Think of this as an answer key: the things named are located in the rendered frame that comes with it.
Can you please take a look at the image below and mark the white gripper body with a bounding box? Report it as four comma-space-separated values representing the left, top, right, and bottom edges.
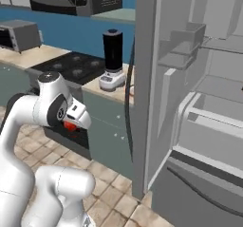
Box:
65, 103, 93, 130

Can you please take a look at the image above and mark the black and white blender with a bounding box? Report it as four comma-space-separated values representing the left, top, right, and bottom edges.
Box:
98, 28, 127, 93

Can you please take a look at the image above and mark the grey fridge door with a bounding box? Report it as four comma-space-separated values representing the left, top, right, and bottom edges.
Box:
143, 0, 207, 192

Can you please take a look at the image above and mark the clear fridge crisper drawer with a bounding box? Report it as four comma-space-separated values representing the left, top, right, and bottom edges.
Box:
172, 91, 243, 179

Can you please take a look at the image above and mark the grey fridge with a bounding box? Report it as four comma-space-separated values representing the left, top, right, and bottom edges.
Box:
132, 0, 243, 227

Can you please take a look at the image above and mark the grey-green base cupboard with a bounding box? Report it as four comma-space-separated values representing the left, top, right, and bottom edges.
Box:
82, 89, 135, 180
0, 62, 33, 107

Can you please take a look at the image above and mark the black hob with oven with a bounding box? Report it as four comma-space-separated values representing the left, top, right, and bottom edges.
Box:
26, 50, 107, 161

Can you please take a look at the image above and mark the grey toaster oven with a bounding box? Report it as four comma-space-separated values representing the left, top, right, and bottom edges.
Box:
0, 19, 44, 54

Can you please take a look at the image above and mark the grey door shelf bin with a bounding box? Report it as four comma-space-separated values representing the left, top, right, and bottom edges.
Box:
157, 21, 207, 71

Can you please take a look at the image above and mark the grey freezer drawer front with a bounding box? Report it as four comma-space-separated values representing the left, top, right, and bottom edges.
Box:
151, 156, 243, 227

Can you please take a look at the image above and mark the black curved fridge door handle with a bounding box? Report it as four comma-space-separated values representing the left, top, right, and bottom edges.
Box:
124, 35, 136, 162

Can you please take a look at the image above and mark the black curved freezer drawer handle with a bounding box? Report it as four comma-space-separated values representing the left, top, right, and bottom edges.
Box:
166, 165, 243, 218

